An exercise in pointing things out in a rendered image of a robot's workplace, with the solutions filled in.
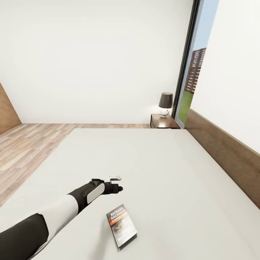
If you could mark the hardback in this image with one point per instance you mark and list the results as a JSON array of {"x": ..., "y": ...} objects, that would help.
[{"x": 121, "y": 225}]

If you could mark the sliding door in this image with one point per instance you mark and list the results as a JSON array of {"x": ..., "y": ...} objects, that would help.
[{"x": 8, "y": 115}]

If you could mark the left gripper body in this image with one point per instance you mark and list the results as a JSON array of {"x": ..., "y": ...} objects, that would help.
[{"x": 112, "y": 188}]

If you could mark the nightstand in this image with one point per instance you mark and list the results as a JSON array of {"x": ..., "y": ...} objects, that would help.
[{"x": 158, "y": 122}]

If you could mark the fixed window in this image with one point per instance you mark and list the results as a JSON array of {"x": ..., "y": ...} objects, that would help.
[{"x": 200, "y": 25}]

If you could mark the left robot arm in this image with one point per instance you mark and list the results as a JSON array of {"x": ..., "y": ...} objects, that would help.
[{"x": 28, "y": 236}]

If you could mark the table lamp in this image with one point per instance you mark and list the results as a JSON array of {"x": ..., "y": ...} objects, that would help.
[{"x": 165, "y": 103}]

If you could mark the bed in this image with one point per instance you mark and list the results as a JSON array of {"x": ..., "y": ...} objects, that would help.
[{"x": 192, "y": 194}]

